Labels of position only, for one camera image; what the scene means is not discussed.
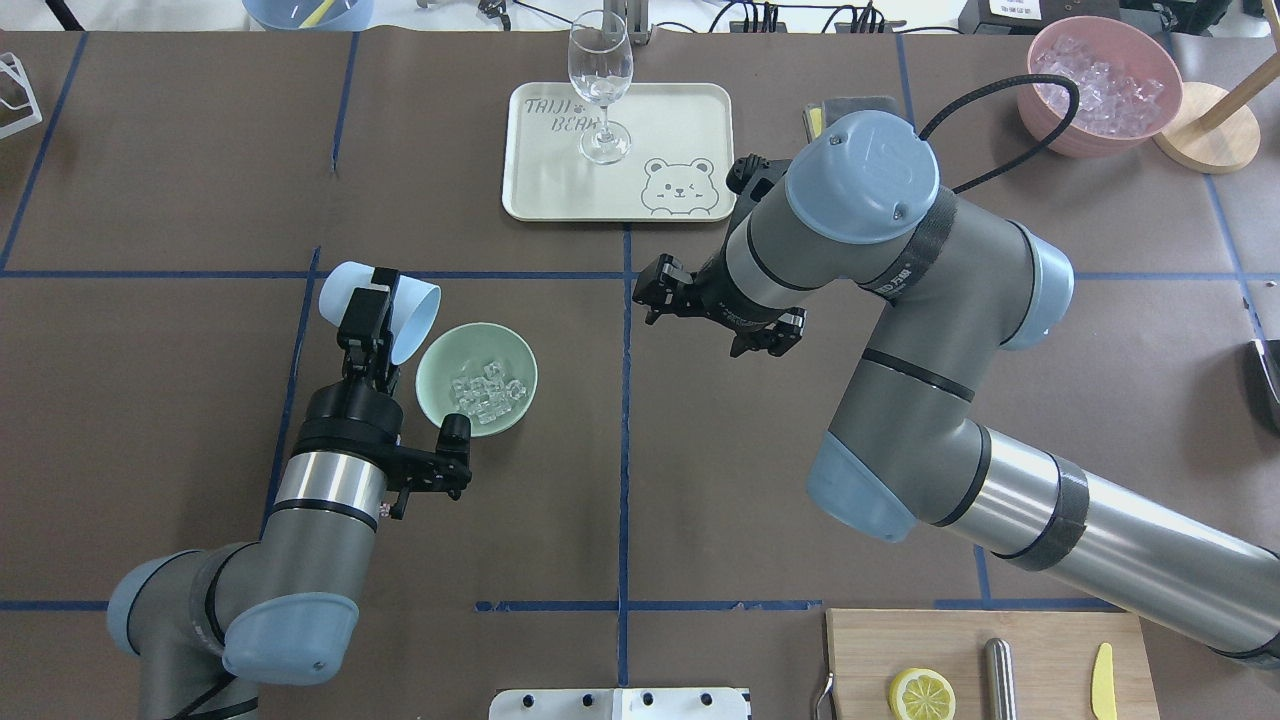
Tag wooden stand with box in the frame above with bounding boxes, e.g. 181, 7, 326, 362
1155, 53, 1279, 174

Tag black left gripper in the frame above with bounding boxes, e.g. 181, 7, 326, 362
292, 266, 404, 466

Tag white wire cup rack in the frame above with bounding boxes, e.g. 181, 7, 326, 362
1, 53, 44, 138

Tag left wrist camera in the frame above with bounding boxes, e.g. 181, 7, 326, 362
385, 413, 472, 520

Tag light blue cup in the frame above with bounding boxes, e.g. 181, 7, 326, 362
317, 261, 442, 366

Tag grey yellow cloth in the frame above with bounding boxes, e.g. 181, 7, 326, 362
803, 95, 902, 141

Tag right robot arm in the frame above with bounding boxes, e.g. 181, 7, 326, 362
634, 109, 1279, 670

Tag clear wine glass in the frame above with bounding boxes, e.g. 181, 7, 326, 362
567, 9, 634, 165

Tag lemon half slice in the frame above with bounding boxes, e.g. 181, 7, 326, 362
887, 667, 957, 719

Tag pink bowl with ice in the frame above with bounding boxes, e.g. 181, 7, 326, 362
1027, 15, 1183, 158

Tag steel muddler black cap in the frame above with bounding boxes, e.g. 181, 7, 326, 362
984, 637, 1018, 719

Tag ice cubes in green bowl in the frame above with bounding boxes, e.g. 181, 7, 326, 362
449, 360, 532, 429

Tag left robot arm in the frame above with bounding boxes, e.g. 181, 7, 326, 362
106, 263, 468, 719

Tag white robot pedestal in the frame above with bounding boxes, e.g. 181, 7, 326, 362
488, 685, 753, 719

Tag wooden cutting board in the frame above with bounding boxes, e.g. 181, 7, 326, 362
826, 609, 1164, 720

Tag cream bear tray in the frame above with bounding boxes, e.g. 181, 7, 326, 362
500, 82, 737, 223

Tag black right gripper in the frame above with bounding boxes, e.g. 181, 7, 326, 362
632, 255, 806, 357

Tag green bowl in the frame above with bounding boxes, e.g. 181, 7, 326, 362
415, 322, 539, 437

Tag yellow plastic knife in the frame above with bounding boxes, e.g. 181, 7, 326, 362
1091, 642, 1117, 720

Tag blue bowl with fork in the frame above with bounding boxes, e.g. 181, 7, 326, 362
241, 0, 376, 32

